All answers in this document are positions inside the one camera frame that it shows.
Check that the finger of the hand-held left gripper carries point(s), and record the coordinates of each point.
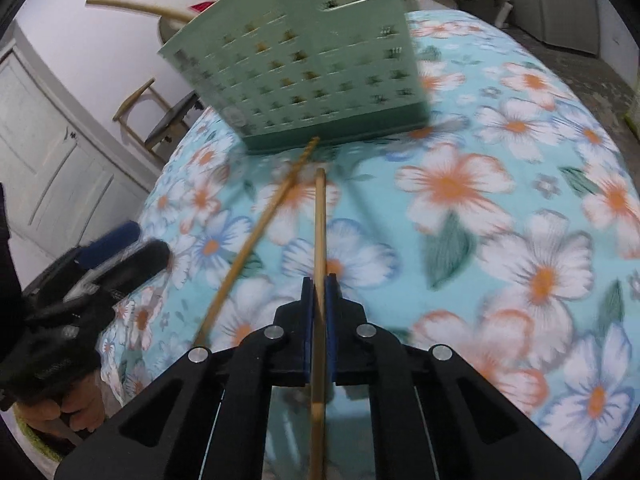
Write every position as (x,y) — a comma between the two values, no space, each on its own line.
(110,245)
(135,262)

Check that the grey refrigerator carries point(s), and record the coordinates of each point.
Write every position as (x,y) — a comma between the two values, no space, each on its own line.
(555,5)

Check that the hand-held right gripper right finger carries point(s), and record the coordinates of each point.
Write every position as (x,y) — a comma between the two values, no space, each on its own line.
(331,340)

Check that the green plastic utensil basket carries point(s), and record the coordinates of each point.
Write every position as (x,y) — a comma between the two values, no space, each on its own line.
(310,85)

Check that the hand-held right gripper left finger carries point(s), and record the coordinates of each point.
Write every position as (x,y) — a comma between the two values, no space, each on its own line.
(307,340)

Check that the person's left hand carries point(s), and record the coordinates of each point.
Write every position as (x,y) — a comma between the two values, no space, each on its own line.
(80,410)

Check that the wooden chopstick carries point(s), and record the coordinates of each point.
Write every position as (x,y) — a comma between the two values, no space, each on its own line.
(320,220)
(260,225)

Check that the floral blue blanket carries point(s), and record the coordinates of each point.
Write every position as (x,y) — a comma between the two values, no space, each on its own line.
(500,210)

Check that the wooden chair dark seat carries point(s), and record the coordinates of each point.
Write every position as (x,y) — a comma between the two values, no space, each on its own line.
(165,120)

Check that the red plastic bag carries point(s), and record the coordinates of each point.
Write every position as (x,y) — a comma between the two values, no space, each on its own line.
(202,7)

